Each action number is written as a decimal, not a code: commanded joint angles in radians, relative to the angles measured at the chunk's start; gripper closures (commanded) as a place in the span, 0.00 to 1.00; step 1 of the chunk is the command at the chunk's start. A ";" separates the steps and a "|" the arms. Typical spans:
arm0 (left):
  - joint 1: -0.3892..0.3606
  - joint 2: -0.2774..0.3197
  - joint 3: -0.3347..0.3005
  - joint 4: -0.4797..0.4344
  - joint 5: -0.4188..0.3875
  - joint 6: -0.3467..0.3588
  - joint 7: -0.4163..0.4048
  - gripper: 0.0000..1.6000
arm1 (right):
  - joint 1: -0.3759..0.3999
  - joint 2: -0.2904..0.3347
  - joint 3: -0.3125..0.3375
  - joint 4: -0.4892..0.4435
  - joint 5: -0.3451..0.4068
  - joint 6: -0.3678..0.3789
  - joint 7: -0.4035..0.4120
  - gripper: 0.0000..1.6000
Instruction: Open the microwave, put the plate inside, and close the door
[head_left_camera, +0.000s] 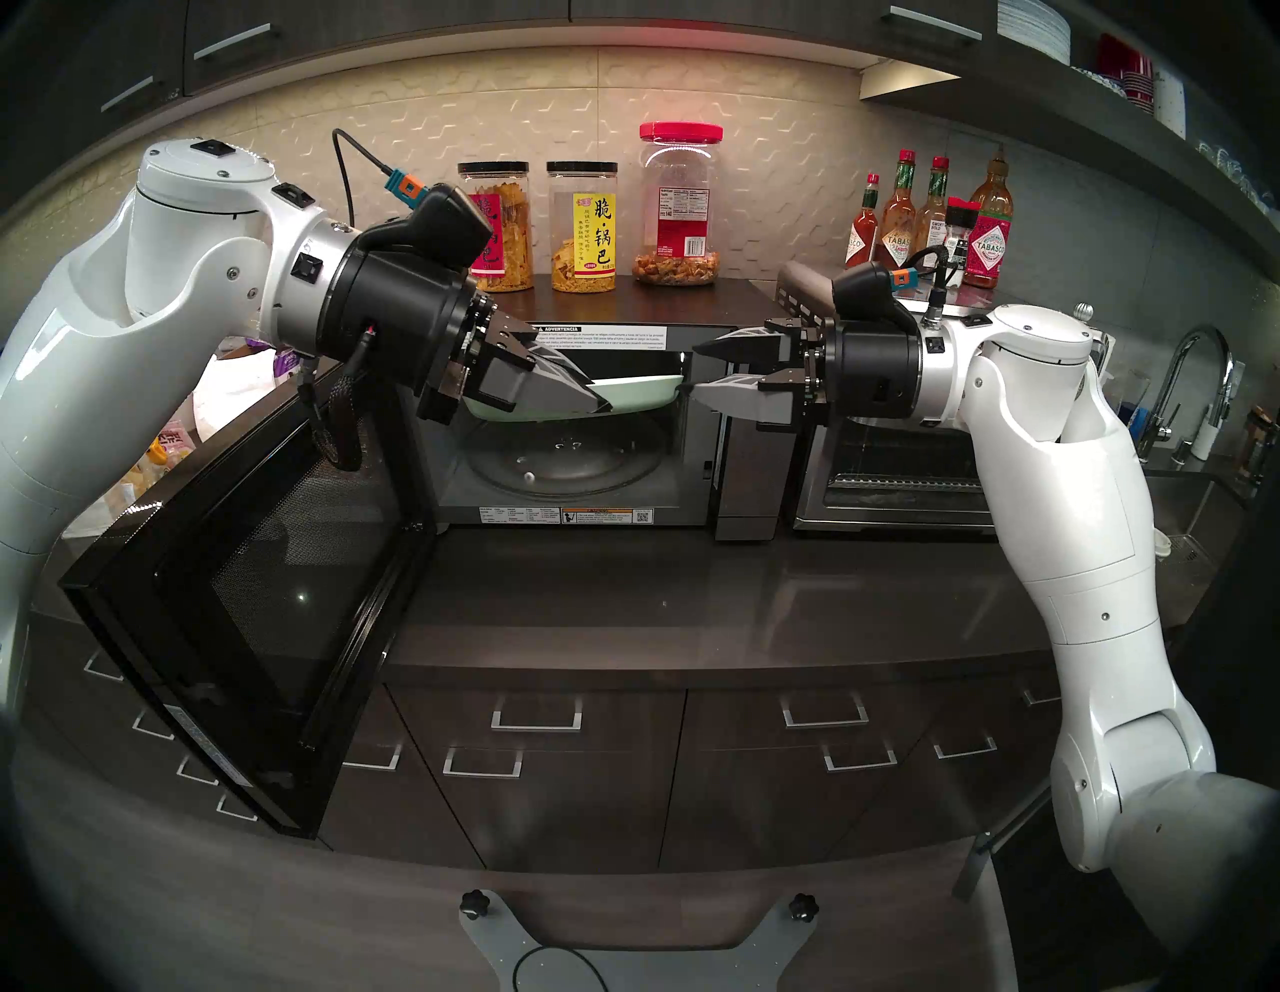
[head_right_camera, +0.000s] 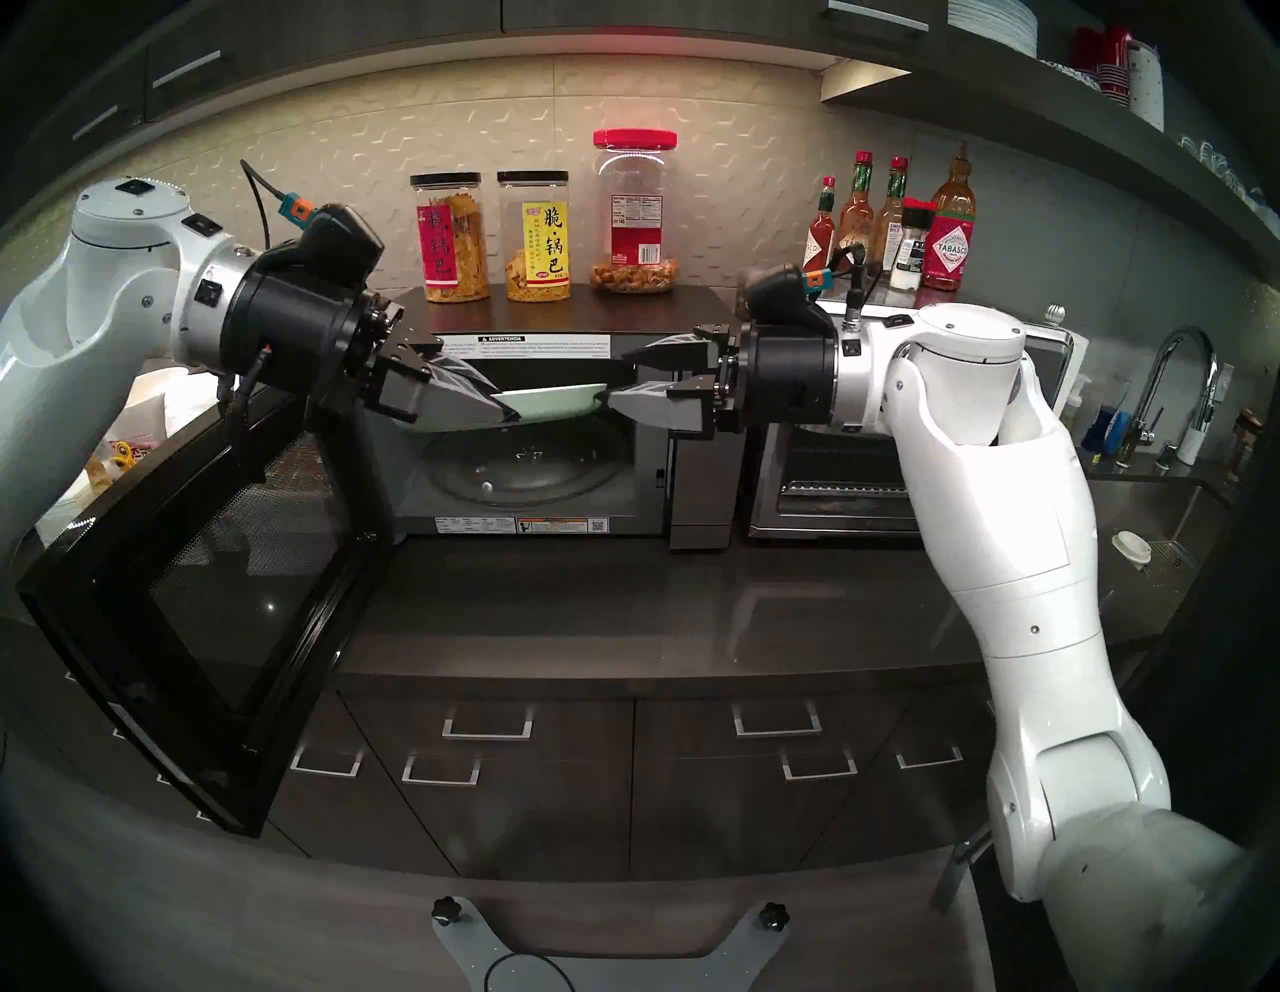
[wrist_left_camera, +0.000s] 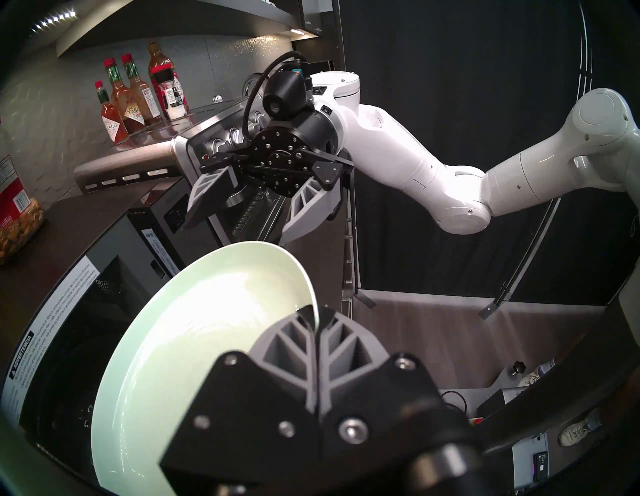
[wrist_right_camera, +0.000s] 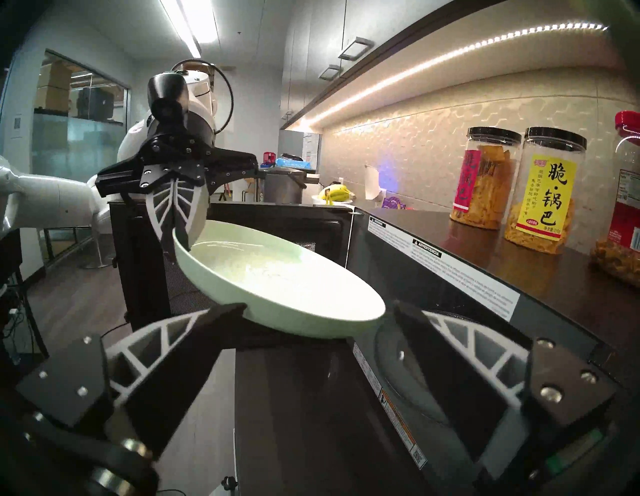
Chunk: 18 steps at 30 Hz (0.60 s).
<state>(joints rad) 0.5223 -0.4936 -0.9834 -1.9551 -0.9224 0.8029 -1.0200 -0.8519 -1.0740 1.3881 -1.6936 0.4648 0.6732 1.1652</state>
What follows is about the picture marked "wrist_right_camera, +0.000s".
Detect pale tall cabinet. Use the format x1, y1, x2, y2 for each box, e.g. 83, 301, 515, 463
277, 130, 322, 173

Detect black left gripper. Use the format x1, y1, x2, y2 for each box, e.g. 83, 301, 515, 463
95, 115, 260, 251

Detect yellow banana bunch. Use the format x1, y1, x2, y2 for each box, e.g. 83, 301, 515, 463
320, 184, 356, 206

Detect light green plate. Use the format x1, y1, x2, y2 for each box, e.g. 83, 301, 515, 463
171, 219, 387, 340

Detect black microwave oven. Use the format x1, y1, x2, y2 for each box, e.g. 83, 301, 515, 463
107, 200, 640, 496

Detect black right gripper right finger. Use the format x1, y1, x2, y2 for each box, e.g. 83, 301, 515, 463
392, 301, 617, 482

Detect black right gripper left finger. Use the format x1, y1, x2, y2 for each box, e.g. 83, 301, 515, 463
14, 301, 249, 460

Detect clear jar red lid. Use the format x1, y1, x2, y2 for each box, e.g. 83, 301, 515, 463
590, 110, 640, 288

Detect glass partition window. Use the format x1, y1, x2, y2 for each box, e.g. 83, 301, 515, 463
31, 49, 132, 183

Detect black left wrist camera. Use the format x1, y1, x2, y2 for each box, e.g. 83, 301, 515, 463
146, 71, 191, 121

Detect black countertop appliance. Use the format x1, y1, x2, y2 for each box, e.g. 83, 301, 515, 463
257, 167, 321, 205

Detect cardboard box stack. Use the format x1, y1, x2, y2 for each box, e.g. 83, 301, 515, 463
36, 61, 75, 113

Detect snack jar yellow label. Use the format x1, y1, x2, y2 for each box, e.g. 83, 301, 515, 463
505, 126, 587, 256

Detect thin black camera cable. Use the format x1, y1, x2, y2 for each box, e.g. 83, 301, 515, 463
172, 59, 234, 136

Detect snack jar pink label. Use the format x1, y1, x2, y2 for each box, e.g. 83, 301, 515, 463
450, 126, 522, 231

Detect ceiling light panel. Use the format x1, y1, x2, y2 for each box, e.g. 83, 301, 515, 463
160, 0, 218, 58

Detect glass microwave turntable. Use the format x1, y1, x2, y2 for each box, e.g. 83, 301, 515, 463
372, 312, 481, 426

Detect LED light strip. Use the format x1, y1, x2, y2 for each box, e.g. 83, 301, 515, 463
295, 21, 608, 131

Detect white plug-in wall device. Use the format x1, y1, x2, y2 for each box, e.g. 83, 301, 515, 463
364, 164, 383, 201

